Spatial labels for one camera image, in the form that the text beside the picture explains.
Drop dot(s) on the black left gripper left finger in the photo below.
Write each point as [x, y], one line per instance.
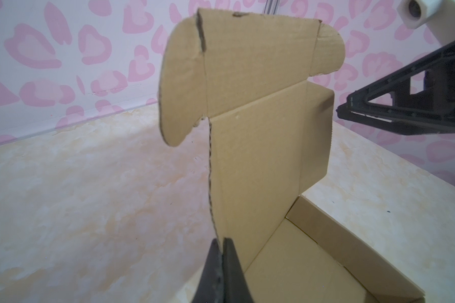
[211, 285]

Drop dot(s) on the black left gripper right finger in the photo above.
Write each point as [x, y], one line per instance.
[235, 286]

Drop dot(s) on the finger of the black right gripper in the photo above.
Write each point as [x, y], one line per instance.
[418, 99]

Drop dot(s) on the brown cardboard paper box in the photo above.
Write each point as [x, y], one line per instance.
[270, 134]

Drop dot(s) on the aluminium back right corner post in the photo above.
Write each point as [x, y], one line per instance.
[271, 7]

